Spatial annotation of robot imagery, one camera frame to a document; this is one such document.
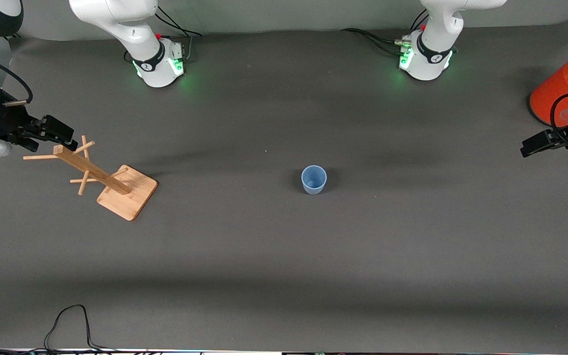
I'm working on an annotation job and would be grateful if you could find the light blue plastic cup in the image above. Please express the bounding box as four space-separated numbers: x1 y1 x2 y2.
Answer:
301 165 328 196

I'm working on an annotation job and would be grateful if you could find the wooden cup rack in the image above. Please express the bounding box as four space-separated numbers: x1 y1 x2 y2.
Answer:
23 135 159 221

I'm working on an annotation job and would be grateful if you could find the orange can with silver lid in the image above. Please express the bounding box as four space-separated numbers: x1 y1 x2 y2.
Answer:
529 48 568 126

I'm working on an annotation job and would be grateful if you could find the dark grey table mat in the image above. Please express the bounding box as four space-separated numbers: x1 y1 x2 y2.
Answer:
0 20 568 353

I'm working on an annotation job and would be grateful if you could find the black right arm base cable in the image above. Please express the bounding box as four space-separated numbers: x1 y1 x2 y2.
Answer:
154 14 193 59
157 6 201 38

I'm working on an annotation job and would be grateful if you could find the black arm base cable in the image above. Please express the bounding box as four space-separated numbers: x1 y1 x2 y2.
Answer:
154 14 193 59
157 6 201 38
341 28 404 46
410 10 429 32

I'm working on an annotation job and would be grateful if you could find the black left arm base cable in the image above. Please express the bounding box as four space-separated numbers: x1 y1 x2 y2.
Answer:
410 10 429 32
341 28 404 46

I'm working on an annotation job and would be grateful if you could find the black cable loop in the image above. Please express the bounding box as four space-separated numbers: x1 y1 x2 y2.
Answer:
44 304 117 353

